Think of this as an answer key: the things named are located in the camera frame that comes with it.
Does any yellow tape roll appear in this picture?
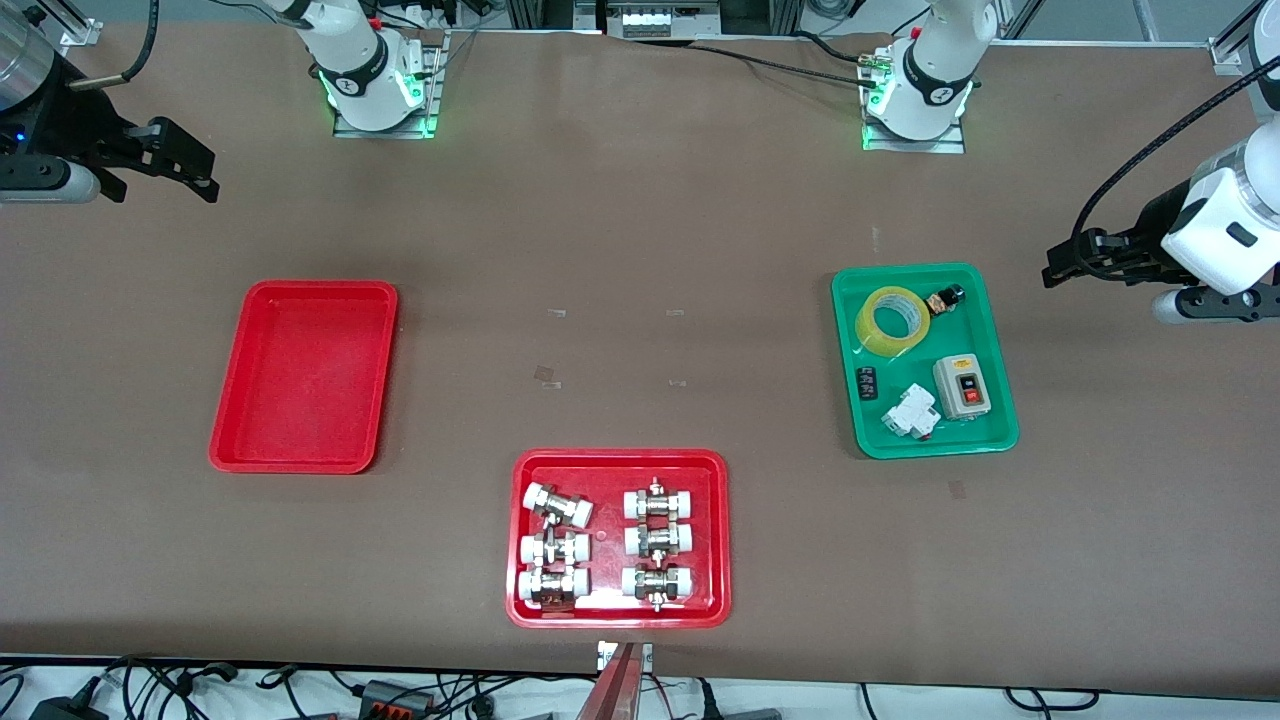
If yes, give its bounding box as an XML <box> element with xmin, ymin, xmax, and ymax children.
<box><xmin>855</xmin><ymin>285</ymin><xmax>932</xmax><ymax>359</ymax></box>

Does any green plastic tray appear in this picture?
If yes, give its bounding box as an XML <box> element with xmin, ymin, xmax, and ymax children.
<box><xmin>831</xmin><ymin>262</ymin><xmax>1020</xmax><ymax>461</ymax></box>

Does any empty red plastic tray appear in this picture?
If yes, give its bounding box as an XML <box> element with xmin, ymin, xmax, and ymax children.
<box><xmin>208</xmin><ymin>280</ymin><xmax>399</xmax><ymax>475</ymax></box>

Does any red tray with fittings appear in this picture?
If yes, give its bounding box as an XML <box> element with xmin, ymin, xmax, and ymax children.
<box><xmin>505</xmin><ymin>449</ymin><xmax>732</xmax><ymax>630</ymax></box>

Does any white circuit breaker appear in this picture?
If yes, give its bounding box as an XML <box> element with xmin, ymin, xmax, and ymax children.
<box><xmin>880</xmin><ymin>384</ymin><xmax>942</xmax><ymax>442</ymax></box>

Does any grey terminal block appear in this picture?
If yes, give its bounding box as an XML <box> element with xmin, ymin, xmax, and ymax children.
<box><xmin>620</xmin><ymin>8</ymin><xmax>721</xmax><ymax>39</ymax></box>

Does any white metal pipe fitting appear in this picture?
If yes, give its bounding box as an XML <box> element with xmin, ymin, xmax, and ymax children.
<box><xmin>517</xmin><ymin>566</ymin><xmax>591</xmax><ymax>611</ymax></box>
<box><xmin>519</xmin><ymin>530</ymin><xmax>591</xmax><ymax>567</ymax></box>
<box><xmin>621</xmin><ymin>562</ymin><xmax>696</xmax><ymax>612</ymax></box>
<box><xmin>522</xmin><ymin>483</ymin><xmax>595</xmax><ymax>529</ymax></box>
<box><xmin>623</xmin><ymin>478</ymin><xmax>697</xmax><ymax>521</ymax></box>
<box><xmin>624</xmin><ymin>520</ymin><xmax>695</xmax><ymax>558</ymax></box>

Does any black power adapter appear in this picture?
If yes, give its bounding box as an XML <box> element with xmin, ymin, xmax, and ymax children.
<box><xmin>28</xmin><ymin>690</ymin><xmax>109</xmax><ymax>720</ymax></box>

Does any grey orange power strip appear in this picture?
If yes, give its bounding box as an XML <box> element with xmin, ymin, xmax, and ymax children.
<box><xmin>358</xmin><ymin>680</ymin><xmax>438</xmax><ymax>717</ymax></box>

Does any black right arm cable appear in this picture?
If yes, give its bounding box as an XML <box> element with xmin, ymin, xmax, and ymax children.
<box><xmin>68</xmin><ymin>0</ymin><xmax>161</xmax><ymax>91</ymax></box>

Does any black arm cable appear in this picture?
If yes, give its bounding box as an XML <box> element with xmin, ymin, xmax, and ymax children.
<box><xmin>68</xmin><ymin>0</ymin><xmax>161</xmax><ymax>91</ymax></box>
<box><xmin>1072</xmin><ymin>55</ymin><xmax>1280</xmax><ymax>281</ymax></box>

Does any aluminium frame profile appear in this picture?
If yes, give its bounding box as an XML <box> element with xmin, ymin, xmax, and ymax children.
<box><xmin>1208</xmin><ymin>0</ymin><xmax>1280</xmax><ymax>76</ymax></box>
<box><xmin>20</xmin><ymin>0</ymin><xmax>101</xmax><ymax>51</ymax></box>

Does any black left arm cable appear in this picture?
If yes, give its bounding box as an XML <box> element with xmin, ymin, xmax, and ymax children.
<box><xmin>1072</xmin><ymin>55</ymin><xmax>1280</xmax><ymax>281</ymax></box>

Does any grey push-button switch box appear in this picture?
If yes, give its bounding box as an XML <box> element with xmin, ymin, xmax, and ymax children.
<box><xmin>932</xmin><ymin>355</ymin><xmax>993</xmax><ymax>421</ymax></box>

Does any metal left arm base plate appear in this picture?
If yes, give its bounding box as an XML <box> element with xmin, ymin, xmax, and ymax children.
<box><xmin>862</xmin><ymin>50</ymin><xmax>967</xmax><ymax>154</ymax></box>

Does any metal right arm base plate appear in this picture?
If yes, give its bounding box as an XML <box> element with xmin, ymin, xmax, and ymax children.
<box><xmin>333</xmin><ymin>30</ymin><xmax>443</xmax><ymax>140</ymax></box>

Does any black cable on table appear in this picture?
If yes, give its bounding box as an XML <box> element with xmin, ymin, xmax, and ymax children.
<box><xmin>688</xmin><ymin>35</ymin><xmax>873</xmax><ymax>86</ymax></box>

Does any black floor cable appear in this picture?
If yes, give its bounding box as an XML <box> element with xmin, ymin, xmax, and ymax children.
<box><xmin>1003</xmin><ymin>686</ymin><xmax>1101</xmax><ymax>714</ymax></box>

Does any red pole with metal bracket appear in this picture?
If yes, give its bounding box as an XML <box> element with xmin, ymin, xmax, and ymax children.
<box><xmin>575</xmin><ymin>640</ymin><xmax>654</xmax><ymax>720</ymax></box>

